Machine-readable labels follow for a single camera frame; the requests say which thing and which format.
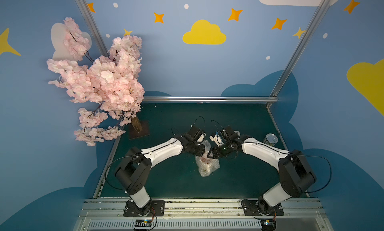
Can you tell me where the small round device right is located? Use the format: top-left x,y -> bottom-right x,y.
261,220 -> 276,231

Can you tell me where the aluminium rail front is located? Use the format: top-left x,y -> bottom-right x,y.
74,198 -> 333,231

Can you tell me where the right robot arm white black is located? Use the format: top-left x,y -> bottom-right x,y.
210,134 -> 317,213

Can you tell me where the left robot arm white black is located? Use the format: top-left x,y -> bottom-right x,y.
115,134 -> 205,210

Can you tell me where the white tape dispenser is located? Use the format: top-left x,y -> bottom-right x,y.
210,134 -> 224,147

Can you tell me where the bubble wrap sheet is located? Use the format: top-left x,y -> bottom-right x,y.
195,140 -> 220,177

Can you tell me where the tree base plate dark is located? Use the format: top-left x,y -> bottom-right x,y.
129,121 -> 150,140

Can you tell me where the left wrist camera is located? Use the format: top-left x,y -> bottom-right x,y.
186,125 -> 206,143

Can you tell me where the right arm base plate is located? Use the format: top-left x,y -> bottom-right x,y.
240,199 -> 284,216

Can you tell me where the pink cherry blossom tree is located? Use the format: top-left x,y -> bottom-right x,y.
47,17 -> 145,147

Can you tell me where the small circuit board left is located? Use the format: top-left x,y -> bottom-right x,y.
134,219 -> 153,231

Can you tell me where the white mug red inside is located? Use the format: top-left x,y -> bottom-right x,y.
197,157 -> 215,177

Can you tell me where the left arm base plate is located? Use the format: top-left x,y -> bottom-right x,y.
123,200 -> 165,217

